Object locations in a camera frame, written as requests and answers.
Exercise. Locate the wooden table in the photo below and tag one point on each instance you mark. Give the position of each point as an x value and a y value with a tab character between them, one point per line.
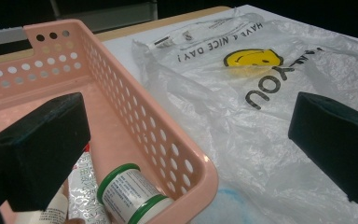
167	21

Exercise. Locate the pink perforated plastic basket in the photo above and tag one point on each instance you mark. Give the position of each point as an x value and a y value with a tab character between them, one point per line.
115	130

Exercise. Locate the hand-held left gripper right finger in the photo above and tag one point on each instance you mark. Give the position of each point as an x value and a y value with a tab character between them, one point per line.
338	146

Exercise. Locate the clear printed plastic bag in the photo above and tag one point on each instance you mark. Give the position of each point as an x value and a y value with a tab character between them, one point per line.
248	140

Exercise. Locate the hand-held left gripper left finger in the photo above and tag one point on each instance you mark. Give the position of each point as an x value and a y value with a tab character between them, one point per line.
40	146

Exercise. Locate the white tube with red cap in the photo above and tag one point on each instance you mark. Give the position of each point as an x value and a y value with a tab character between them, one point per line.
85	189

